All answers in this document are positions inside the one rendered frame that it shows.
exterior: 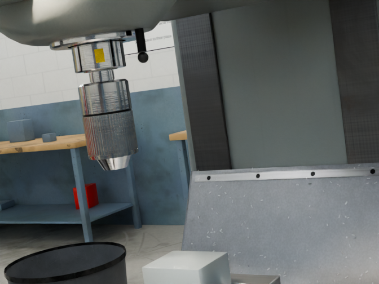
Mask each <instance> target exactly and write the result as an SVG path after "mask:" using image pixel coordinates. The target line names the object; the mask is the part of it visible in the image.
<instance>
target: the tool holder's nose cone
mask: <svg viewBox="0 0 379 284"><path fill-rule="evenodd" d="M130 157H131V155H129V156H124V157H118V158H111V159H101V160H97V161H98V162H99V164H100V165H101V167H102V168H103V170H106V171H108V170H117V169H121V168H125V167H127V166H128V163H129V160H130Z"/></svg>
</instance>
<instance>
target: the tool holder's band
mask: <svg viewBox="0 0 379 284"><path fill-rule="evenodd" d="M127 89H129V83H128V80H127V79H126V78H125V79H116V80H111V81H103V82H95V83H88V84H83V85H79V86H78V95H79V96H83V95H91V94H99V93H104V92H112V91H119V90H127Z"/></svg>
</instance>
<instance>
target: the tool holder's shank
mask: <svg viewBox="0 0 379 284"><path fill-rule="evenodd" d="M114 69H118V68H109V69H101V70H93V71H88V72H84V73H88V74H89V79H90V83H95V82H103V81H111V80H114V79H115V78H114V71H113V70H114Z"/></svg>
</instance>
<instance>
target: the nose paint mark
mask: <svg viewBox="0 0 379 284"><path fill-rule="evenodd" d="M94 52H95V60H96V63H101V62H105V58H104V51H103V48H100V49H96V50H94Z"/></svg>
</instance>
